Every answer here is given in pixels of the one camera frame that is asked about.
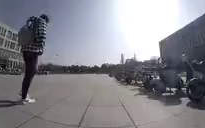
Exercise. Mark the grey concrete slab pavement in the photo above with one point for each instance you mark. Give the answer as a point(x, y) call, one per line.
point(90, 100)

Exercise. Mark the dark building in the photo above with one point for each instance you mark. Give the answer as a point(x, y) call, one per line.
point(190, 40)

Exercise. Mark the distant row of trees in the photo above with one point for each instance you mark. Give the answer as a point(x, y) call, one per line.
point(76, 68)

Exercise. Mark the person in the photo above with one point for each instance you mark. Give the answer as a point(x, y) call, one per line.
point(31, 56)

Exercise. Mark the white glass-fronted building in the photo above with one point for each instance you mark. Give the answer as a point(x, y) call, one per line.
point(3, 46)

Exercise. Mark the row of parked scooters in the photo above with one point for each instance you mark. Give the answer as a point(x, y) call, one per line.
point(166, 78)

